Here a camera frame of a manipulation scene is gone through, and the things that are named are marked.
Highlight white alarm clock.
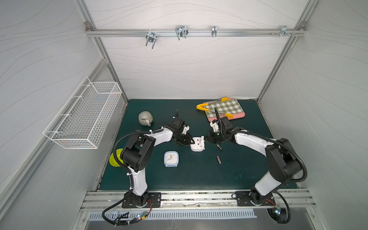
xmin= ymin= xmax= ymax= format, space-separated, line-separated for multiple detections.
xmin=190 ymin=136 xmax=205 ymax=152

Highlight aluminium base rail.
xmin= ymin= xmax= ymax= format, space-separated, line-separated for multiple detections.
xmin=80 ymin=189 xmax=317 ymax=211

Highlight yellow steel tongs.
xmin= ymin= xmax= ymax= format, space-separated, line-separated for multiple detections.
xmin=196 ymin=97 xmax=235 ymax=118

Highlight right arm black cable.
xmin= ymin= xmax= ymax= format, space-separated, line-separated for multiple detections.
xmin=231 ymin=129 xmax=308 ymax=224

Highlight pink tray checkered cloth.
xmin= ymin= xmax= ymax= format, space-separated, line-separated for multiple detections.
xmin=203 ymin=98 xmax=245 ymax=122

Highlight green yellow bowl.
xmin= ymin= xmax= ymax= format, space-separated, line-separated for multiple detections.
xmin=109 ymin=149 xmax=124 ymax=167

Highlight blue alarm clock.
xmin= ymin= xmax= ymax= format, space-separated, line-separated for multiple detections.
xmin=163 ymin=151 xmax=179 ymax=168

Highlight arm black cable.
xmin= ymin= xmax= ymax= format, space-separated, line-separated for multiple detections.
xmin=101 ymin=128 xmax=164 ymax=226
xmin=231 ymin=129 xmax=308 ymax=224

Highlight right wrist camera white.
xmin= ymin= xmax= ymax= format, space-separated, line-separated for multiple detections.
xmin=210 ymin=120 xmax=219 ymax=133

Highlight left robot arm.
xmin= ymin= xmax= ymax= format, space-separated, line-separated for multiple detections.
xmin=113 ymin=117 xmax=194 ymax=208

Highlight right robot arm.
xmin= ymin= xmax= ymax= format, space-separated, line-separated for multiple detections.
xmin=205 ymin=108 xmax=308 ymax=206

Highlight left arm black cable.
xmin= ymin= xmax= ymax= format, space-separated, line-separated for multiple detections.
xmin=101 ymin=128 xmax=164 ymax=226

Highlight metal hook clamp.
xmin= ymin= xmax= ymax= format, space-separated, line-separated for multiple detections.
xmin=211 ymin=25 xmax=217 ymax=37
xmin=175 ymin=25 xmax=188 ymax=40
xmin=270 ymin=26 xmax=296 ymax=37
xmin=145 ymin=31 xmax=157 ymax=49

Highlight white wire basket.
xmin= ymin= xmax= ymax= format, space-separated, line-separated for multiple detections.
xmin=43 ymin=77 xmax=122 ymax=149

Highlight aluminium crossbar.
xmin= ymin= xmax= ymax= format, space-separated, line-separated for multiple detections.
xmin=86 ymin=28 xmax=307 ymax=37

